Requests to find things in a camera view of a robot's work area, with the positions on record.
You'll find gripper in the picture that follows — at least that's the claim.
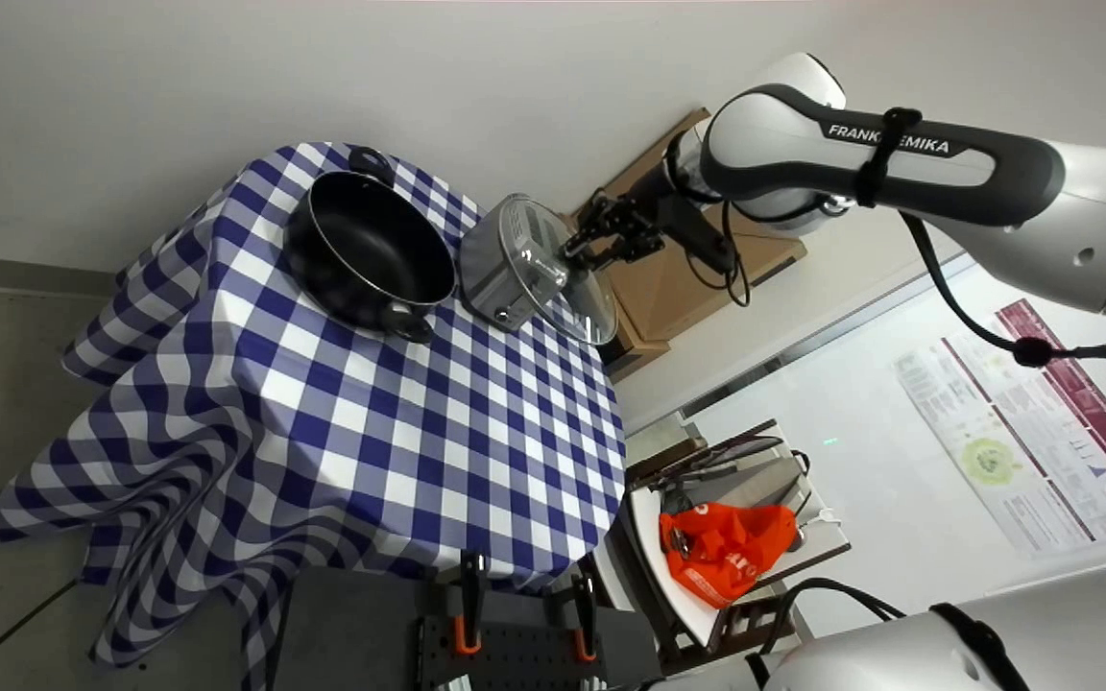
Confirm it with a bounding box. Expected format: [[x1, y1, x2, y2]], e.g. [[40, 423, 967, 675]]
[[561, 161, 708, 273]]

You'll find glass pot lid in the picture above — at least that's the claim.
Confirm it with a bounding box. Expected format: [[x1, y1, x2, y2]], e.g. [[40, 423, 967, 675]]
[[503, 192, 620, 347]]

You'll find black pot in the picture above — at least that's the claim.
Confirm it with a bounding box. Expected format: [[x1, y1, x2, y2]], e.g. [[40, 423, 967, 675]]
[[283, 146, 459, 345]]

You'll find cardboard box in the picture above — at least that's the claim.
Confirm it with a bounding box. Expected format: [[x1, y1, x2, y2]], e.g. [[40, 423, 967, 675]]
[[565, 107, 809, 381]]

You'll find silver metal toaster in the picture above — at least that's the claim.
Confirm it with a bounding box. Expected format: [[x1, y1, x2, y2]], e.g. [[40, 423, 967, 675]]
[[458, 195, 575, 333]]

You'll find blue white checkered tablecloth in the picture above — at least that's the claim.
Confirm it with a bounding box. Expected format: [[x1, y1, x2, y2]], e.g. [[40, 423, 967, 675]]
[[0, 142, 628, 691]]

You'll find orange plastic bag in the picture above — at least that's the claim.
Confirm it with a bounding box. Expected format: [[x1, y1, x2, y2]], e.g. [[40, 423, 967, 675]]
[[659, 501, 800, 609]]

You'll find wooden chair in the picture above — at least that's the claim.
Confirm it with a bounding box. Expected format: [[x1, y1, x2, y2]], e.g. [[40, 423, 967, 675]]
[[609, 418, 853, 665]]

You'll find orange black clamp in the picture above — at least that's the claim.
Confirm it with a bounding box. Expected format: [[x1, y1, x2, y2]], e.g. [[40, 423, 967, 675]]
[[566, 573, 603, 664], [451, 548, 488, 657]]

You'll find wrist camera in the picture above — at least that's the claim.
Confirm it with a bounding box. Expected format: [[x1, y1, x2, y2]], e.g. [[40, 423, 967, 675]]
[[663, 197, 738, 277]]

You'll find wall poster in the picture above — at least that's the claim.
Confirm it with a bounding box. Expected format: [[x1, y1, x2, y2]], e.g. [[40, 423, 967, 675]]
[[893, 298, 1106, 559]]

